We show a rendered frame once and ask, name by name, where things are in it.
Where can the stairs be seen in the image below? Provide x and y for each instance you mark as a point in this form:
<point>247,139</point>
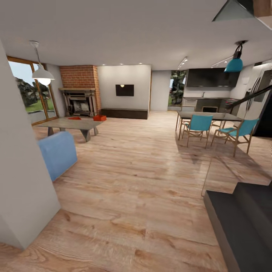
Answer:
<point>237,192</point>

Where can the wood fireplace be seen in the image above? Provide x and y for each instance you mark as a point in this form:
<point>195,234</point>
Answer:
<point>80,103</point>

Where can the fixed window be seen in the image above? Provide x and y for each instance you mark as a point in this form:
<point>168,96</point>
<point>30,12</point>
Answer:
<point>177,87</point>

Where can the breakfast table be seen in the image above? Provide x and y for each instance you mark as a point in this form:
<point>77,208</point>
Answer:
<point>184,115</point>

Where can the range hood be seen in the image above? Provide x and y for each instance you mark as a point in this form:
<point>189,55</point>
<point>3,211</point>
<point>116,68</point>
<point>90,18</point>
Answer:
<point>246,79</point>

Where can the dishwasher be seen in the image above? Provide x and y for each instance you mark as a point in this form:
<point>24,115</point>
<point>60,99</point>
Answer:
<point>191,102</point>

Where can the wall mounted tv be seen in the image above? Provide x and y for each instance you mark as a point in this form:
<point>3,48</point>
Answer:
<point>124,90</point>

